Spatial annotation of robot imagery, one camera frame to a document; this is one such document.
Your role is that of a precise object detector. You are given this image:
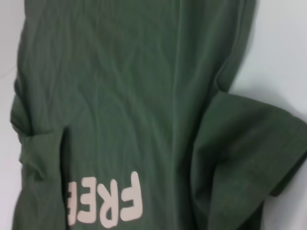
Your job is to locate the dark green FREE T-shirt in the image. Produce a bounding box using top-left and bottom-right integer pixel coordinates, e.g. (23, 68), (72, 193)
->
(9, 0), (307, 230)

